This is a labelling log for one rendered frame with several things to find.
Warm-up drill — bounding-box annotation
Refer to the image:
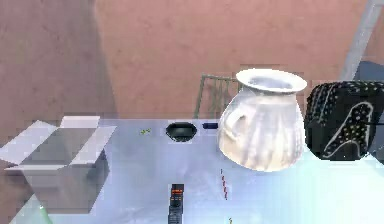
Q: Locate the thin red pencil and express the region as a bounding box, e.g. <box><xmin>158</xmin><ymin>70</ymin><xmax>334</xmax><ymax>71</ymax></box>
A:
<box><xmin>220</xmin><ymin>168</ymin><xmax>229</xmax><ymax>201</ymax></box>

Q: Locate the black dotted vase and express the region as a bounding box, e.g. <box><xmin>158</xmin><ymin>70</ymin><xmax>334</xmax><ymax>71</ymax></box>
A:
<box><xmin>304</xmin><ymin>80</ymin><xmax>384</xmax><ymax>162</ymax></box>

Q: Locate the white ceramic vase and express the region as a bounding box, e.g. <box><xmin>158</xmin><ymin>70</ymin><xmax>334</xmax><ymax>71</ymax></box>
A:
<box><xmin>217</xmin><ymin>68</ymin><xmax>308</xmax><ymax>173</ymax></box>

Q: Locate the grey-green slatted chair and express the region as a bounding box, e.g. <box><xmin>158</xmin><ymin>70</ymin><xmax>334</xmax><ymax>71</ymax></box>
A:
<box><xmin>193</xmin><ymin>74</ymin><xmax>244</xmax><ymax>120</ymax></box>

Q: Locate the open grey cardboard box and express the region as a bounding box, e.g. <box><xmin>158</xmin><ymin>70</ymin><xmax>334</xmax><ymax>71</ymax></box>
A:
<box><xmin>0</xmin><ymin>115</ymin><xmax>118</xmax><ymax>215</ymax></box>

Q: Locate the black bowl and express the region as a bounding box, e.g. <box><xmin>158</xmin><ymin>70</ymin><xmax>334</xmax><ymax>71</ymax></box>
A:
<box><xmin>165</xmin><ymin>121</ymin><xmax>198</xmax><ymax>143</ymax></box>

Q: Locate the black remote control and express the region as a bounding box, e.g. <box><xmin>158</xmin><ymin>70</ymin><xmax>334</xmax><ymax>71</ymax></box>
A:
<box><xmin>167</xmin><ymin>183</ymin><xmax>185</xmax><ymax>224</ymax></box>

